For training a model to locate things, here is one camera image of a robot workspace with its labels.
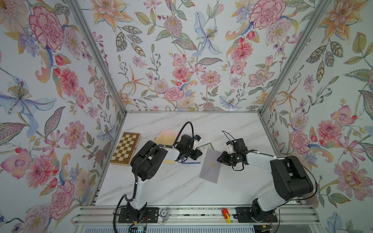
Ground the grey envelope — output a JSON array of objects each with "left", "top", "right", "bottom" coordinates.
[{"left": 199, "top": 148, "right": 222, "bottom": 183}]

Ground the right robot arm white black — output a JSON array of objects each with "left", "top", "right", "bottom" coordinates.
[{"left": 217, "top": 138, "right": 315, "bottom": 217}]

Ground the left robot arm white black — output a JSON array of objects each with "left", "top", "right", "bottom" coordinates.
[{"left": 126, "top": 135, "right": 202, "bottom": 210}]

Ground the green floral letter paper lower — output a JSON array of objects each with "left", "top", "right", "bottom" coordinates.
[{"left": 198, "top": 143, "right": 214, "bottom": 150}]

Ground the pink envelope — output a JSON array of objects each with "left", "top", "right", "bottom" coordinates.
[{"left": 155, "top": 130, "right": 178, "bottom": 146}]

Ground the yellow envelope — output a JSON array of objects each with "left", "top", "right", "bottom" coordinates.
[{"left": 163, "top": 160, "right": 175, "bottom": 164}]

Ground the red emergency stop button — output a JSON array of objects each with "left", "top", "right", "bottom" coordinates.
[{"left": 222, "top": 208, "right": 231, "bottom": 224}]

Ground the wooden chessboard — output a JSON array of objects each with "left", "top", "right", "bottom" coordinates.
[{"left": 110, "top": 132, "right": 141, "bottom": 166}]

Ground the round silver knob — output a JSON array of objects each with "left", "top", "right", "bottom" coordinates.
[{"left": 159, "top": 208, "right": 170, "bottom": 222}]

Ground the small green circuit board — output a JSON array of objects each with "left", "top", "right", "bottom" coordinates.
[{"left": 128, "top": 226, "right": 147, "bottom": 233}]

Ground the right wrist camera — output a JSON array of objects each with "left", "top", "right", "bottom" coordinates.
[{"left": 225, "top": 141, "right": 236, "bottom": 154}]

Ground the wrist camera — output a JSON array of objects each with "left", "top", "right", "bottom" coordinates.
[
  {"left": 225, "top": 141, "right": 236, "bottom": 154},
  {"left": 191, "top": 135, "right": 201, "bottom": 150}
]

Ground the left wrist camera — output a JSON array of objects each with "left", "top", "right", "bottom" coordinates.
[{"left": 191, "top": 135, "right": 201, "bottom": 150}]

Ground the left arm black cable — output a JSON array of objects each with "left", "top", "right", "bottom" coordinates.
[{"left": 172, "top": 121, "right": 195, "bottom": 146}]

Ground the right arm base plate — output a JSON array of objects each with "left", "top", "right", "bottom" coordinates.
[{"left": 234, "top": 206, "right": 278, "bottom": 223}]

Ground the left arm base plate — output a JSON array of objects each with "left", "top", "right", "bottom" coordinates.
[{"left": 117, "top": 206, "right": 159, "bottom": 223}]

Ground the aluminium rail frame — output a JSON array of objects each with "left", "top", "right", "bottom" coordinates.
[{"left": 71, "top": 205, "right": 324, "bottom": 233}]

